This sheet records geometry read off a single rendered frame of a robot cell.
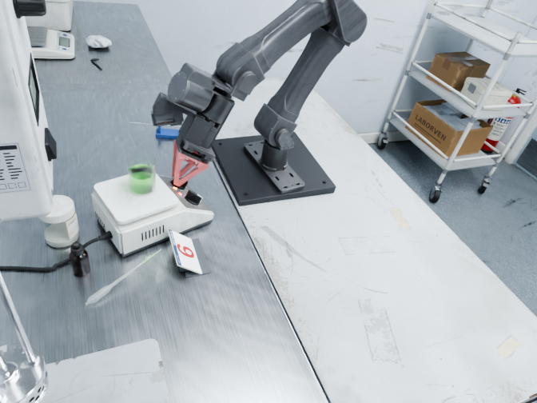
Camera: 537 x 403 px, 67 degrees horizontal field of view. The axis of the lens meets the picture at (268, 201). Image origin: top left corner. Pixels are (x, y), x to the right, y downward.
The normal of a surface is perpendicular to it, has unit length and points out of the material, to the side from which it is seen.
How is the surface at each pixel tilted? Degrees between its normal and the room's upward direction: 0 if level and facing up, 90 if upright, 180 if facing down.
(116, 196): 0
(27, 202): 90
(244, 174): 2
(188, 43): 90
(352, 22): 90
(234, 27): 90
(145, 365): 0
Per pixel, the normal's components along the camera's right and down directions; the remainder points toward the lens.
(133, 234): 0.62, 0.57
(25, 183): 0.36, 0.64
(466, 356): 0.15, -0.76
